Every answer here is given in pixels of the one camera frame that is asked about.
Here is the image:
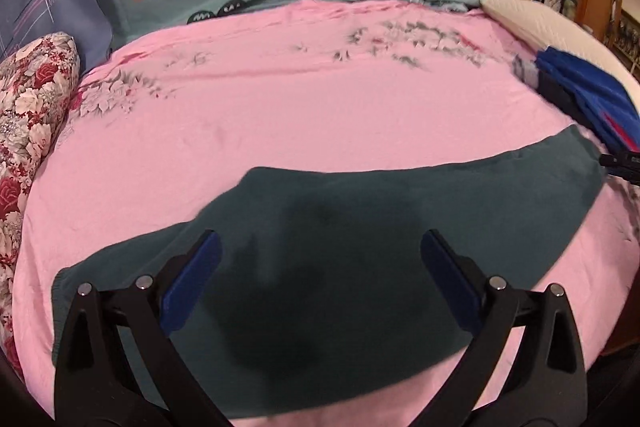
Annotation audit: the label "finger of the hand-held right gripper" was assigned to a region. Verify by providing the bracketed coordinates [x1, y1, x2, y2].
[599, 149, 640, 185]

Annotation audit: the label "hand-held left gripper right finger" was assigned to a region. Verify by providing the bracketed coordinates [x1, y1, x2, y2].
[420, 229, 588, 427]

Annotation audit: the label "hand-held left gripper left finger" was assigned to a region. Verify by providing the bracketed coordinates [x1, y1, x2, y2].
[52, 229, 236, 427]

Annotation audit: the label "dark green pants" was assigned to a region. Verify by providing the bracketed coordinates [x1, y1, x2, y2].
[50, 124, 608, 420]

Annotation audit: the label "blue garment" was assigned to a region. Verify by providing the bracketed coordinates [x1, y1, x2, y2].
[535, 46, 640, 152]

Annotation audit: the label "dark navy garment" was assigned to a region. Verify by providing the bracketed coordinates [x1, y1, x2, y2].
[532, 69, 601, 132]

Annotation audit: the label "grey garment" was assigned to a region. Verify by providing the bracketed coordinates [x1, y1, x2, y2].
[510, 57, 538, 85]

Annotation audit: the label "white quilted pillow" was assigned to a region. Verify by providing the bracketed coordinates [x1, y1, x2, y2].
[480, 0, 640, 82]

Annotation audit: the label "pink floral bed sheet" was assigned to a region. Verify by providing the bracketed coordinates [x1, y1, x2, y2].
[10, 0, 640, 427]

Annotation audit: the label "red floral pillow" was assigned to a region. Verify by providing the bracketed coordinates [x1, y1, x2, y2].
[0, 32, 82, 378]

